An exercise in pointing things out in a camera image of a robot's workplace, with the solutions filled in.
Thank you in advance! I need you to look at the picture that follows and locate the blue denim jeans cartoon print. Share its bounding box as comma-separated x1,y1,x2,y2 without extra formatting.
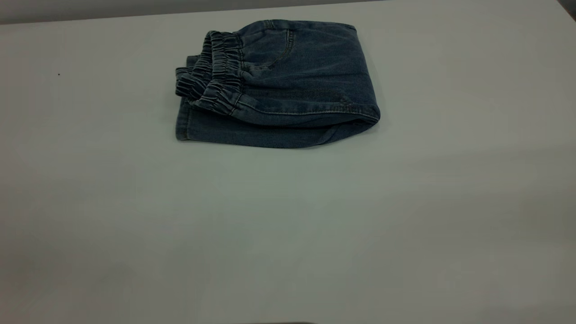
175,19,381,149

